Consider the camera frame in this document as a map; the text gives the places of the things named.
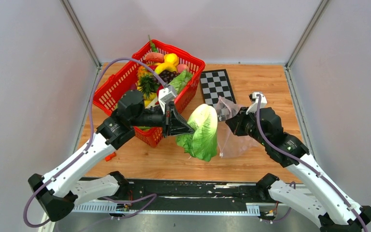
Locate pink peach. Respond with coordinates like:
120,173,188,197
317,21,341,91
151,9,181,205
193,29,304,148
176,64,189,73

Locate yellow banana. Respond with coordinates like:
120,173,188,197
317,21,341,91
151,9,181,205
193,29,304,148
154,62,177,75

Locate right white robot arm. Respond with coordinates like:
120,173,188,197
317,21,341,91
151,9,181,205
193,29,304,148
226,107,371,232

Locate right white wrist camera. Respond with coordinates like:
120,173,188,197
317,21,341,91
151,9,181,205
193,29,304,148
246,92,267,115

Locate small orange block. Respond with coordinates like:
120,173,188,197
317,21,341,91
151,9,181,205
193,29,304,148
104,152,116,162

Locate long green cabbage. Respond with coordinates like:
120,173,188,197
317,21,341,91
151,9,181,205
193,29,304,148
169,70,193,94

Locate clear zip top bag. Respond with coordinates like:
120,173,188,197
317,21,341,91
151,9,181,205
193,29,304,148
215,97,259,159

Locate yellow lemon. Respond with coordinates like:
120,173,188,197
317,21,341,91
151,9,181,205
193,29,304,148
164,53,179,67

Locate orange toy pineapple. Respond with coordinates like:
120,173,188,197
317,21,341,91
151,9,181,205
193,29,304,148
136,66,160,101

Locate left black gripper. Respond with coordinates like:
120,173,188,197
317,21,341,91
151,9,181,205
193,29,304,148
131,101,195,138

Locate green lettuce head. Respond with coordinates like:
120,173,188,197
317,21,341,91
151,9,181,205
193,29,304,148
175,104,218,162

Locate black white checkerboard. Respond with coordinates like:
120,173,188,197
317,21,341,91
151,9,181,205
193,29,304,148
200,69,236,108

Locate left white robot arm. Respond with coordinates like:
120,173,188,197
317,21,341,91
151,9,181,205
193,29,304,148
28,86,194,222

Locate dark purple grapes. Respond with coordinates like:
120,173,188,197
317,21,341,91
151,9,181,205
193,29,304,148
159,70,179,84

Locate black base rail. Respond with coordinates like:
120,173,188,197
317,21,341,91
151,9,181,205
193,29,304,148
46,179,304,221

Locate green chili pepper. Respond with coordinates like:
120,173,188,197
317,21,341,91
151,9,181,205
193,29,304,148
148,35,159,53

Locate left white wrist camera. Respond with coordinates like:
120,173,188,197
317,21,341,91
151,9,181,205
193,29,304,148
157,85,177,114

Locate red plastic basket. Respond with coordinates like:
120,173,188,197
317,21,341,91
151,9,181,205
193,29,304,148
92,39,206,148

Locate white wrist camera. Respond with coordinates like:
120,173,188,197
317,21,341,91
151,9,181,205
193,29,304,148
246,92,267,115
157,85,177,114

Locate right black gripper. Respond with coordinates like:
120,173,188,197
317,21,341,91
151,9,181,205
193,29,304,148
225,107,268,147

